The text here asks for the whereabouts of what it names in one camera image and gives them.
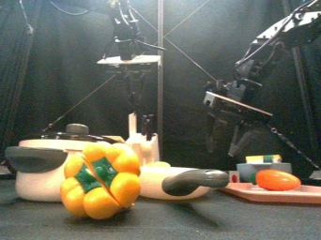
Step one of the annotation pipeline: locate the toy cleaver black handle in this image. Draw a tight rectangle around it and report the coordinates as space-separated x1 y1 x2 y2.
127 93 139 139

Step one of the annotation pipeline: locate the yellow toy sushi green band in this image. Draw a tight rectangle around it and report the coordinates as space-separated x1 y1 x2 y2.
245 154 284 164

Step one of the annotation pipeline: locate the orange toy carrot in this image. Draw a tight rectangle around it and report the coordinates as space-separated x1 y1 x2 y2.
250 169 302 192

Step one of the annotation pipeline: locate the white toy knife block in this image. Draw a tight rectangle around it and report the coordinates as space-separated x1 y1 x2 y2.
124 132 162 167

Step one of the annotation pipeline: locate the pink plastic tray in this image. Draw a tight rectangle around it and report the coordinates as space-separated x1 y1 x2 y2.
219 182 321 205

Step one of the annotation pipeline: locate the pot lid grey knob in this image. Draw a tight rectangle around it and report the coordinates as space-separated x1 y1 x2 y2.
40 123 123 145

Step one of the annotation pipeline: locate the yellow toy bell pepper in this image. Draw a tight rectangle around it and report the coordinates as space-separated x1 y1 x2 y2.
60 142 142 221

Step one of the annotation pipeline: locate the vertical metal frame pole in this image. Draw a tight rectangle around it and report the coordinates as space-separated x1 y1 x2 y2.
157 0 166 148

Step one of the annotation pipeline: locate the toy knife black handle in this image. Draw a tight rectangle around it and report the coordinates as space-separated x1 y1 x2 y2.
141 114 150 137
147 113 155 142

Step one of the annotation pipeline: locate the black diagonal frame rod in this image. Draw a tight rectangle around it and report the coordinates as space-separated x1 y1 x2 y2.
268 124 321 173

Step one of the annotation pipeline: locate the thin diagonal brace wire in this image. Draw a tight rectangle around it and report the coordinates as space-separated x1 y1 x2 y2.
43 0 211 132
127 0 219 83

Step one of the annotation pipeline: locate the white toy pan grey handle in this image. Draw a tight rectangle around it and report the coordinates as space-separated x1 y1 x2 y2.
137 161 231 201

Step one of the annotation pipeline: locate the white toy pot grey handle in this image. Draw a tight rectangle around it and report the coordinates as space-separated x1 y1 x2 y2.
4 139 127 203

